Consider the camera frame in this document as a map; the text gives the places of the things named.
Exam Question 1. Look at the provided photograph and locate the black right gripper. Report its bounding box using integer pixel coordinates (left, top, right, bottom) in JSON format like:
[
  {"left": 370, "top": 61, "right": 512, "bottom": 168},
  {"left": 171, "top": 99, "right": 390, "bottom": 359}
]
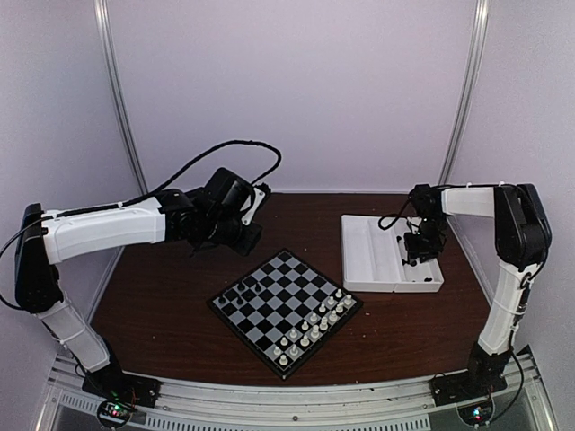
[{"left": 404, "top": 215, "right": 447, "bottom": 262}]

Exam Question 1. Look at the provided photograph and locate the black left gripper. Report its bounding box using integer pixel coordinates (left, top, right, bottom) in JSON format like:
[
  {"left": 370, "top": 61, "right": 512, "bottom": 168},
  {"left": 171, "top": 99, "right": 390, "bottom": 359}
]
[{"left": 203, "top": 214, "right": 262, "bottom": 256}]

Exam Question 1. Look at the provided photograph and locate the white plastic divided tray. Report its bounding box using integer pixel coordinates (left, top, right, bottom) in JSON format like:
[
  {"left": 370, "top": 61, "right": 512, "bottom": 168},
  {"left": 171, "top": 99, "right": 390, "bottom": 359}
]
[{"left": 341, "top": 215, "right": 444, "bottom": 293}]

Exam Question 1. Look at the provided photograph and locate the black white chessboard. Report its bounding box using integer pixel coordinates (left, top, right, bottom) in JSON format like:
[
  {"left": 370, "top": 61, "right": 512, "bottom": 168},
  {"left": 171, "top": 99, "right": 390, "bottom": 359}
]
[{"left": 207, "top": 249, "right": 363, "bottom": 381}]

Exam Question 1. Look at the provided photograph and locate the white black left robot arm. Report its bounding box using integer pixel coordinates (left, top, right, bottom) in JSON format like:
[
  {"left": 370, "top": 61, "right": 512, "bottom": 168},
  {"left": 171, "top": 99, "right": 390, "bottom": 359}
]
[{"left": 5, "top": 185, "right": 269, "bottom": 399}]

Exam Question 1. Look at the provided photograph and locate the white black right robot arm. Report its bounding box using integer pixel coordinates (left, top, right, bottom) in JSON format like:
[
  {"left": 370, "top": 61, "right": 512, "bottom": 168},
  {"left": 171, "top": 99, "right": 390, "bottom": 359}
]
[{"left": 403, "top": 183, "right": 552, "bottom": 397}]

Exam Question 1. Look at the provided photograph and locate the pile of black chess pieces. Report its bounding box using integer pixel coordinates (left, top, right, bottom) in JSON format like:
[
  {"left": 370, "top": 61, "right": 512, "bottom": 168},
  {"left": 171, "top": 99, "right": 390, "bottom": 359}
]
[{"left": 396, "top": 235, "right": 433, "bottom": 283}]

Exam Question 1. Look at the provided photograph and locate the white chess piece row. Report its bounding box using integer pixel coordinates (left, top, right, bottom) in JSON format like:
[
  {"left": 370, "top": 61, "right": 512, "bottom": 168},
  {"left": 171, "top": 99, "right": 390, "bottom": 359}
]
[{"left": 266, "top": 288, "right": 359, "bottom": 371}]

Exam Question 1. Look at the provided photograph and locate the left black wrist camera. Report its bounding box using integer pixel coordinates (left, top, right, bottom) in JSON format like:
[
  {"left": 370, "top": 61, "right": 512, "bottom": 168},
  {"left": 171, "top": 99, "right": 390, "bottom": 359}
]
[{"left": 205, "top": 167, "right": 252, "bottom": 212}]

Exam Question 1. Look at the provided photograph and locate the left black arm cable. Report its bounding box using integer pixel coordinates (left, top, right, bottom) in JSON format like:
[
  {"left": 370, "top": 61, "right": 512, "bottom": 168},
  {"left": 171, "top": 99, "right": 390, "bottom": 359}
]
[{"left": 116, "top": 139, "right": 284, "bottom": 207}]

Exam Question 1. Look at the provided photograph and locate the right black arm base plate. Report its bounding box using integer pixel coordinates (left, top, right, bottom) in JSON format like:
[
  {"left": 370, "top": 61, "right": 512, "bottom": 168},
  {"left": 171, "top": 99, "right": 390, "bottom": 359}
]
[{"left": 429, "top": 354, "right": 510, "bottom": 407}]

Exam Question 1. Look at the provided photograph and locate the front aluminium rail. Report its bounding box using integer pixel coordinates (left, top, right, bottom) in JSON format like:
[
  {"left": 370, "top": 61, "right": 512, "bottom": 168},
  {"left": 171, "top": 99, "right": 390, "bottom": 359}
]
[{"left": 40, "top": 349, "right": 547, "bottom": 431}]

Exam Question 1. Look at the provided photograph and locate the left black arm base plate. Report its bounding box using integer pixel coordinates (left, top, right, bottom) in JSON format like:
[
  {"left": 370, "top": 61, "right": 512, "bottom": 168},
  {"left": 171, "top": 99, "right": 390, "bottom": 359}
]
[{"left": 82, "top": 360, "right": 161, "bottom": 408}]

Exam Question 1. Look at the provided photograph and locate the left aluminium frame post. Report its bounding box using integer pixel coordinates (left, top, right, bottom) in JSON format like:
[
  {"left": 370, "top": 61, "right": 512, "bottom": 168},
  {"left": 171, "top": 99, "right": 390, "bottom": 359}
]
[{"left": 93, "top": 0, "right": 151, "bottom": 201}]

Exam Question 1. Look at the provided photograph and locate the aluminium frame post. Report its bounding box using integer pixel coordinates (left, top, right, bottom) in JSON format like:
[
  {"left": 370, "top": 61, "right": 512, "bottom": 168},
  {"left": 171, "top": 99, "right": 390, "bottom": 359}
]
[
  {"left": 433, "top": 0, "right": 491, "bottom": 194},
  {"left": 93, "top": 0, "right": 151, "bottom": 201}
]

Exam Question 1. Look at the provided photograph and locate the right aluminium frame post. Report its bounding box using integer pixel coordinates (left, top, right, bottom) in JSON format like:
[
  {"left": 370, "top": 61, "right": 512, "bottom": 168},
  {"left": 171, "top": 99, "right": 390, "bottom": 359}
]
[{"left": 433, "top": 0, "right": 491, "bottom": 194}]

